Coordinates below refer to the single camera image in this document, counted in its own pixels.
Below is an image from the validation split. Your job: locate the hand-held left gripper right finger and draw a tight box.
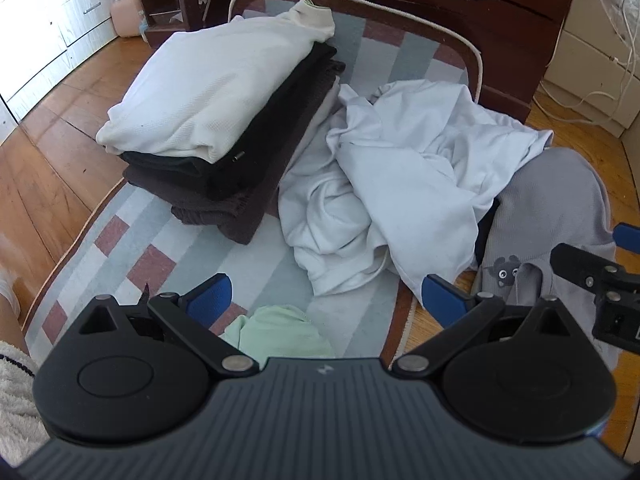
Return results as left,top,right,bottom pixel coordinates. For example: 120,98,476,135
390,273,574,381

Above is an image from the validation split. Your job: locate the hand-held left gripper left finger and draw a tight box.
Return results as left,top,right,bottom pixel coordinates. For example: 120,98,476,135
80,273,260,377

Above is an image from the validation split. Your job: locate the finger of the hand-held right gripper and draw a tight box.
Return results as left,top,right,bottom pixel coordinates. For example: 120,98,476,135
613,221,640,254
549,242,640,291

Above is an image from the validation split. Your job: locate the white t-shirt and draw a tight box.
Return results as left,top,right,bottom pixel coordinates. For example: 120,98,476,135
325,79,555,309

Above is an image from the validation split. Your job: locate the grey garment with cartoon print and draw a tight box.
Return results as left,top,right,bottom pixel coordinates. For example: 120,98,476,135
470,147,621,361

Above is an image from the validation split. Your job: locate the light green garment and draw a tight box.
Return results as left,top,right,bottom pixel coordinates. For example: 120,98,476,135
220,304,335,361

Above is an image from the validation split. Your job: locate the folded brown garment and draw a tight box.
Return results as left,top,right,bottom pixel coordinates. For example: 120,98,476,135
122,60,347,246

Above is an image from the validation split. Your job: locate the white fleece garment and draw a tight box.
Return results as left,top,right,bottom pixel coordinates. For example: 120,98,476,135
277,157,401,297

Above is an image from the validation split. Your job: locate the cream cabinet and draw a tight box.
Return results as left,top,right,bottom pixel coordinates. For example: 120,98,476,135
542,0,640,139

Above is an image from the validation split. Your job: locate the folded black garment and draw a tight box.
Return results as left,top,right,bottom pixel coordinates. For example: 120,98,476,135
120,42,346,201

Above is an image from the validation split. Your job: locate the folded cream sweater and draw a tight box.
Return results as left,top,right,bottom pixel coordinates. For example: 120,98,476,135
95,0,336,164

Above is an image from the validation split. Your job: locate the white fluffy cloth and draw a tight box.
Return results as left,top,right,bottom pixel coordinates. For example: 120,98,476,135
0,341,52,463

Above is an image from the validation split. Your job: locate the checkered rug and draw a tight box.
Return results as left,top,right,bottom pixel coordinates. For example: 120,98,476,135
22,0,486,361

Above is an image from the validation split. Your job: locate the pink bag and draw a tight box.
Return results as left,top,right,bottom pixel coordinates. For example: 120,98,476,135
110,0,149,38

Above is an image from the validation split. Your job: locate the white power cable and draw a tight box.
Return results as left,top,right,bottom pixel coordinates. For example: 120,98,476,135
537,0,640,126

